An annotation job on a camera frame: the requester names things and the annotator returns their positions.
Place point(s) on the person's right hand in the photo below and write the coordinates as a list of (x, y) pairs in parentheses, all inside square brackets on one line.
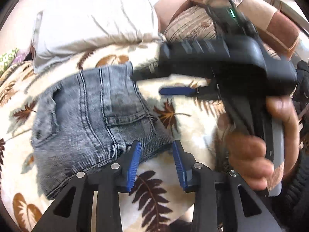
[(248, 159)]

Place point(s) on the grey denim pants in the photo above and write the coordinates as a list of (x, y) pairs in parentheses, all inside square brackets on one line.
[(84, 116)]

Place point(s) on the beige striped quilt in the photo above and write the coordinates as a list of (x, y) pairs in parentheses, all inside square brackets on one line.
[(188, 21)]

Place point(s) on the green patterned cloth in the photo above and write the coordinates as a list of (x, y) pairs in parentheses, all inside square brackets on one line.
[(6, 58)]

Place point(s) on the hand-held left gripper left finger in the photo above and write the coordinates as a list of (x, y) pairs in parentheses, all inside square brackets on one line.
[(132, 166)]

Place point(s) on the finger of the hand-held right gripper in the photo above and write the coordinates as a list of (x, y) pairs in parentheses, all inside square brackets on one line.
[(149, 72), (176, 91)]

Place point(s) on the light grey pillow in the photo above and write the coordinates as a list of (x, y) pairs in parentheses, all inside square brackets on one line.
[(96, 17)]

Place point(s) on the pink pillow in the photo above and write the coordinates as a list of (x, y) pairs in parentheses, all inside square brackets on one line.
[(166, 12)]

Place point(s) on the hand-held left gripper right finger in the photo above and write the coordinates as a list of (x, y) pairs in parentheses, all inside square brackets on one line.
[(179, 164)]

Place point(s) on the cream leaf print blanket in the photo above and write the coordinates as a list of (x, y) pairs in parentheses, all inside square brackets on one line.
[(198, 125)]

